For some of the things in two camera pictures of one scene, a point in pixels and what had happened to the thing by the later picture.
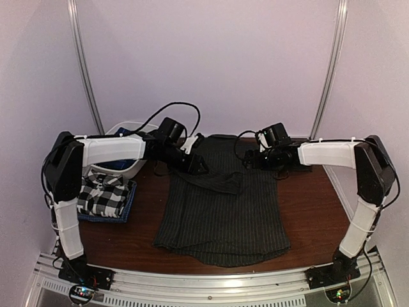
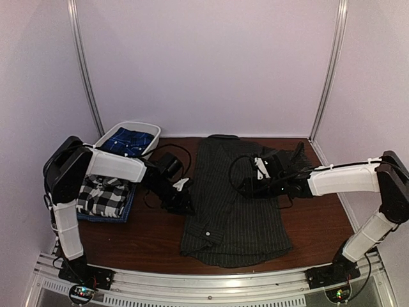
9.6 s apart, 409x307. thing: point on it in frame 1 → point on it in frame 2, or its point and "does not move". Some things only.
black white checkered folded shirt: x=102 y=194 does not move
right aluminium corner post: x=329 y=74 does not move
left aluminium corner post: x=74 y=16 does not move
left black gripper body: x=178 y=163 → x=170 y=200
